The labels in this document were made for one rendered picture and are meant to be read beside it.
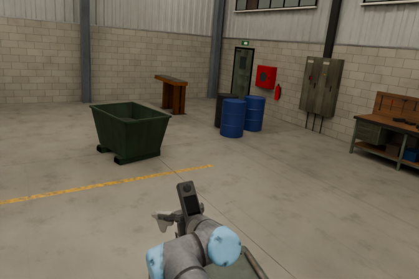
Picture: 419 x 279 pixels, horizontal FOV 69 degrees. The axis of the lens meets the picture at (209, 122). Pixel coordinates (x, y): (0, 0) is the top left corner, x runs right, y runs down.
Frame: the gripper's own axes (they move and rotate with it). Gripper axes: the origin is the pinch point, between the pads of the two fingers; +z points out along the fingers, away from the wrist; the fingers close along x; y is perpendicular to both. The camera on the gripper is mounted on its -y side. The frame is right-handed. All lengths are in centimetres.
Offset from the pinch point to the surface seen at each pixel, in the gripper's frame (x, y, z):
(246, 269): 35, 42, 24
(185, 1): 409, -461, 916
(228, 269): 27, 40, 26
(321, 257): 204, 143, 168
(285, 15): 609, -307, 635
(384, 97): 624, -19, 365
